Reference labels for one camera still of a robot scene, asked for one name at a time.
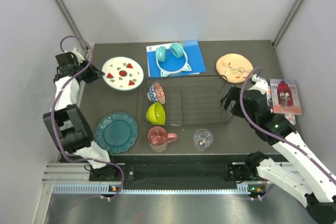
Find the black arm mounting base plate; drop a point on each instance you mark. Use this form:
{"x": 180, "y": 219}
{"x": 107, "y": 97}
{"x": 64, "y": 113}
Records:
{"x": 135, "y": 172}

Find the teal cat ear headphones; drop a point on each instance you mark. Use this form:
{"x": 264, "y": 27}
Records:
{"x": 172, "y": 61}

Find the illustrated red castle book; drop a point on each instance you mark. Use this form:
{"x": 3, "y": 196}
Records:
{"x": 285, "y": 97}

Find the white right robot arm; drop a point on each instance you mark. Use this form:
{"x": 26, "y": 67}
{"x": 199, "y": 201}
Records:
{"x": 314, "y": 185}

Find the clear drinking glass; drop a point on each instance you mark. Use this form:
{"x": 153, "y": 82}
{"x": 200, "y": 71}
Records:
{"x": 203, "y": 139}

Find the black wire dish rack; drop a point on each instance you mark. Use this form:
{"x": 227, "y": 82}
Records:
{"x": 190, "y": 100}

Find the pink glass mug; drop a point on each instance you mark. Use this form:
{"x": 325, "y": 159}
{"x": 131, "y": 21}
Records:
{"x": 159, "y": 139}

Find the lime green bowl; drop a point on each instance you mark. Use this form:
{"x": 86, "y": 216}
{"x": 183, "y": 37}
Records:
{"x": 156, "y": 114}

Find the patterned blue red bowl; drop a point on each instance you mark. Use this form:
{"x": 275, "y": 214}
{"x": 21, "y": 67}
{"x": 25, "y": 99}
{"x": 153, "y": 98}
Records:
{"x": 156, "y": 93}

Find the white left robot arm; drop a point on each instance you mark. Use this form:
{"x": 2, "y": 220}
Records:
{"x": 68, "y": 128}

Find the blue folder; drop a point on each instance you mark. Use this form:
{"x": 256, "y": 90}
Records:
{"x": 193, "y": 51}

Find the orange floral plate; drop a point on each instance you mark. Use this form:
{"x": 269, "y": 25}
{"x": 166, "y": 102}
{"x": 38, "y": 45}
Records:
{"x": 234, "y": 67}

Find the white watermelon pattern plate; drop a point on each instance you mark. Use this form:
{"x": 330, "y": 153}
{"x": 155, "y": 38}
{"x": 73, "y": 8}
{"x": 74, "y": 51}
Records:
{"x": 122, "y": 73}

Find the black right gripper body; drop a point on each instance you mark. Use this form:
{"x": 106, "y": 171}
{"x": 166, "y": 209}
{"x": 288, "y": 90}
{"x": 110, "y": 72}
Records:
{"x": 253, "y": 118}

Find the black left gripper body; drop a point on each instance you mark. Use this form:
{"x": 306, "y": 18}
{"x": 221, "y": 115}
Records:
{"x": 82, "y": 67}

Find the teal scalloped plate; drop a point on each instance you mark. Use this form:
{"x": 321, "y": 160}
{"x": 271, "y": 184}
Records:
{"x": 116, "y": 133}

